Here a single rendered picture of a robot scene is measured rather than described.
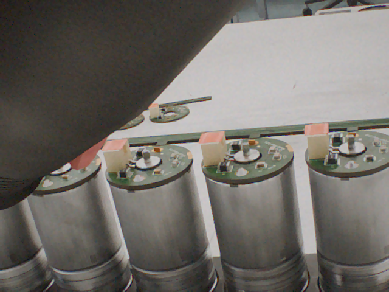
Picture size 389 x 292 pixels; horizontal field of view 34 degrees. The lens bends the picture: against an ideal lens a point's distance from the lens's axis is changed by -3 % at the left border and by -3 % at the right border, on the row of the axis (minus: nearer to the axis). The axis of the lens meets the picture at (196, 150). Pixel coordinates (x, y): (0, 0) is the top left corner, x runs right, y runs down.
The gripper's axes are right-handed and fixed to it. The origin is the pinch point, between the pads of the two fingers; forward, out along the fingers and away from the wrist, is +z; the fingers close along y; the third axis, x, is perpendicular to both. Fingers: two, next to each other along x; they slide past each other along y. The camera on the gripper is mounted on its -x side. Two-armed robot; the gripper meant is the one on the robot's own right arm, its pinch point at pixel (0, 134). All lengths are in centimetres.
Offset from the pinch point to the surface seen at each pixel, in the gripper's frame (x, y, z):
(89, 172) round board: -3.5, -3.3, 6.3
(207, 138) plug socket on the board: -1.7, -5.9, 4.6
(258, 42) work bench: -22.6, -27.4, 23.4
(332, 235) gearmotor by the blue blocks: 2.0, -7.5, 5.5
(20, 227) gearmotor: -4.3, -1.2, 8.7
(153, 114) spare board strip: -16.1, -13.7, 19.7
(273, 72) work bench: -16.3, -23.2, 20.1
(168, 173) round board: -1.7, -4.8, 5.4
